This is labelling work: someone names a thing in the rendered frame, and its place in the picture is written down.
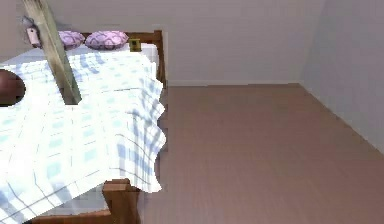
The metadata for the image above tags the brown basketball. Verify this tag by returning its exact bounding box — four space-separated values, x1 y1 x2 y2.
0 68 27 108

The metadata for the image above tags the small olive square object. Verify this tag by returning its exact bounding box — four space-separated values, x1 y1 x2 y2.
128 38 143 53

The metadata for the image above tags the white blue checked blanket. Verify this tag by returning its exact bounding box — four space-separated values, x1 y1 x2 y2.
0 51 168 224

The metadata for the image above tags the purple patterned pillow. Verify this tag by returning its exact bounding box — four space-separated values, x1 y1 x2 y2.
58 30 86 51
84 30 130 51

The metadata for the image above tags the brown wooden bed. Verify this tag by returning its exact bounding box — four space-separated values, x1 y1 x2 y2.
0 29 168 224

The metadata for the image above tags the pink cylindrical object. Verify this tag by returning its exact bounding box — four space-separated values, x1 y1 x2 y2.
26 27 42 49

